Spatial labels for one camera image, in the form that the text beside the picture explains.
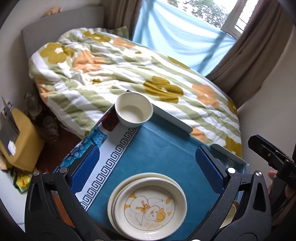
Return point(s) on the person right hand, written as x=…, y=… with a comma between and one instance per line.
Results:
x=289, y=192

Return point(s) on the light blue hanging sheet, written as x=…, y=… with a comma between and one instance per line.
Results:
x=188, y=39

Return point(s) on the yellow duck plate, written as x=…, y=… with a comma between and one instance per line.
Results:
x=144, y=208

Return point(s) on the right brown curtain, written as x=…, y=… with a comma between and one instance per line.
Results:
x=242, y=71

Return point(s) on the window frame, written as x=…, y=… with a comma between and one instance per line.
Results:
x=239, y=17

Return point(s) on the blue woven table mat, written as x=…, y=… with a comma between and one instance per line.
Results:
x=159, y=147

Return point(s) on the brown curtain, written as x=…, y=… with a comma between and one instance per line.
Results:
x=119, y=13
x=242, y=71

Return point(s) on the left brown curtain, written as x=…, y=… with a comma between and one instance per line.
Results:
x=119, y=13

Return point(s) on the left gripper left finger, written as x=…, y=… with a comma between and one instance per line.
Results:
x=70, y=181

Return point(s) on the yellow stool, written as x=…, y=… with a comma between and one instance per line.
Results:
x=24, y=152

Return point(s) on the cream duck drawing plate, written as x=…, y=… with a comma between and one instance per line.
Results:
x=164, y=231

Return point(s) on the white tray table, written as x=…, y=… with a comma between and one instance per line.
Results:
x=218, y=151

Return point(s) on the grey headboard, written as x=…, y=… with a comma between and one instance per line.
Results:
x=50, y=28

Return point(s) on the green floral pillow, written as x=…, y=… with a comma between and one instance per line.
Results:
x=121, y=32

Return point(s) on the floral striped duvet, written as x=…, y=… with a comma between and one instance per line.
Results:
x=81, y=74

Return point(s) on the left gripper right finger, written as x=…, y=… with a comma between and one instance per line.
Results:
x=225, y=182

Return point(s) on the white small bowl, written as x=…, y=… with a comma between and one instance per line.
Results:
x=133, y=109

